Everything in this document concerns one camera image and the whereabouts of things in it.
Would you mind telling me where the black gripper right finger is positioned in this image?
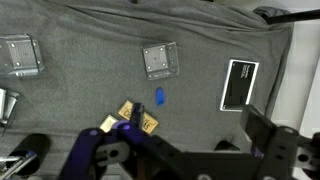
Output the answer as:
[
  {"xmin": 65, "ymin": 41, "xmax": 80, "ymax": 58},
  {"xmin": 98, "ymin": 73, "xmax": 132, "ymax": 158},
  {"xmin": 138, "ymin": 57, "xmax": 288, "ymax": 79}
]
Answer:
[{"xmin": 241, "ymin": 105, "xmax": 277, "ymax": 157}]

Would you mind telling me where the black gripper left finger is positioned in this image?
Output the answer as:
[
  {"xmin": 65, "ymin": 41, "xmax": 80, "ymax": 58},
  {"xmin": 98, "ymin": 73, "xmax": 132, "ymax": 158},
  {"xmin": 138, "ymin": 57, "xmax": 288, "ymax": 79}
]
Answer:
[{"xmin": 129, "ymin": 103, "xmax": 144, "ymax": 131}]

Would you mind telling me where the clear square bowl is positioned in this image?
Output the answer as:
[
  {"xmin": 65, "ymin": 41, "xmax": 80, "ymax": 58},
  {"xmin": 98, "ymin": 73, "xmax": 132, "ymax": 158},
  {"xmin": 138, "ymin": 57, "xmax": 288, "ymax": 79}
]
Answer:
[
  {"xmin": 142, "ymin": 42, "xmax": 179, "ymax": 80},
  {"xmin": 0, "ymin": 34, "xmax": 44, "ymax": 77}
]

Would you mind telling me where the wooden block near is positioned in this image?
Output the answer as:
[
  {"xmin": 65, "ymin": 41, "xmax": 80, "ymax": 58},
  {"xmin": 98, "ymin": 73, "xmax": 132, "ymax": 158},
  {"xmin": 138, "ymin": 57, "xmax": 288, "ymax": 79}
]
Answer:
[{"xmin": 118, "ymin": 100, "xmax": 158, "ymax": 134}]

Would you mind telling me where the wooden block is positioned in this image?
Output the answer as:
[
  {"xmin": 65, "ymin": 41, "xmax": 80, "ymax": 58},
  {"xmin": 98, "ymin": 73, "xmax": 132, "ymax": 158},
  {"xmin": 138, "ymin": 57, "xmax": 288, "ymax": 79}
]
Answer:
[
  {"xmin": 118, "ymin": 100, "xmax": 158, "ymax": 134},
  {"xmin": 100, "ymin": 115, "xmax": 117, "ymax": 132}
]

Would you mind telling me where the blue eraser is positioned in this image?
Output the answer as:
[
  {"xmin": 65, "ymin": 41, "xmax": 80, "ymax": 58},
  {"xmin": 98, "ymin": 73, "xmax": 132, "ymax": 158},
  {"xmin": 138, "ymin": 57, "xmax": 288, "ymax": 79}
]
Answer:
[{"xmin": 156, "ymin": 87, "xmax": 165, "ymax": 106}]

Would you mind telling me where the wooden block far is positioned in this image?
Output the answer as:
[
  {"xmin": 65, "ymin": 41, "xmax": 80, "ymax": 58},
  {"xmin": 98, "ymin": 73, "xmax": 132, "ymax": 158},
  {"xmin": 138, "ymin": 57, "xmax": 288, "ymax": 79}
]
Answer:
[{"xmin": 100, "ymin": 115, "xmax": 117, "ymax": 132}]

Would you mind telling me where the grey table cloth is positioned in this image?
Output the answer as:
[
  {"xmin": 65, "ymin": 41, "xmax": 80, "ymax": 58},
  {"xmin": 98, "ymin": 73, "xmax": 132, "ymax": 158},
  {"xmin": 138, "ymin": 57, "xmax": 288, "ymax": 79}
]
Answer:
[{"xmin": 0, "ymin": 0, "xmax": 293, "ymax": 178}]

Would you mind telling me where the white framed black tablet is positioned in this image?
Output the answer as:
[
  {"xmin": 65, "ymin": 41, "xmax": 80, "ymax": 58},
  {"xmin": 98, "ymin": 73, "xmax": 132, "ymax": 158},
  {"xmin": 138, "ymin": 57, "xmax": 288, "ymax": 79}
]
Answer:
[{"xmin": 220, "ymin": 59, "xmax": 259, "ymax": 112}]

